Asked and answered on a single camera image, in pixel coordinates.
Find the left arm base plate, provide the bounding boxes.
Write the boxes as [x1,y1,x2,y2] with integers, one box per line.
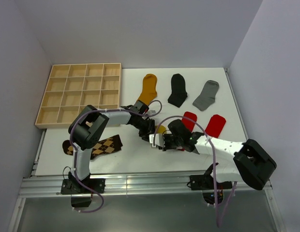
[60,178,105,195]

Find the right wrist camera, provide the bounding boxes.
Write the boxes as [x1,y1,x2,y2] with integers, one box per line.
[149,133,165,148]

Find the mustard striped-cuff sock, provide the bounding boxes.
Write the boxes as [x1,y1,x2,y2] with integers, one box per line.
[137,73,157,105]

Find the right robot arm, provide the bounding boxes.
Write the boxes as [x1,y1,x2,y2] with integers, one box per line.
[160,119,277,190]

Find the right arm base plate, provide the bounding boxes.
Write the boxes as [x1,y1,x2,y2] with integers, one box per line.
[187,174,233,190]

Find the yellow bear sock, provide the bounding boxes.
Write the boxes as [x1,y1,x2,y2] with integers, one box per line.
[155,125,167,134]

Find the wooden compartment tray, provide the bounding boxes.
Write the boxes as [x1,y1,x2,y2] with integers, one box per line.
[35,63,122,129]

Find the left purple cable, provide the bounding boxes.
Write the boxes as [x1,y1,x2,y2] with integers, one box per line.
[69,100,163,214]

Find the grey sock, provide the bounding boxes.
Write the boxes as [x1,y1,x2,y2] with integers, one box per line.
[192,80,219,111]

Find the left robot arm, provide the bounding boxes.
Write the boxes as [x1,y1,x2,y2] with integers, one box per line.
[68,101,155,193]

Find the red santa sock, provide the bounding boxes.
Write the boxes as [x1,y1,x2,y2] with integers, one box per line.
[180,111,197,152]
[205,114,226,138]

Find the black sock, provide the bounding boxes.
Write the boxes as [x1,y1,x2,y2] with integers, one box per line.
[167,73,188,108]

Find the brown argyle sock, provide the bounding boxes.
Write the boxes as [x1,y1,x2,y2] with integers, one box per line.
[62,134,123,160]

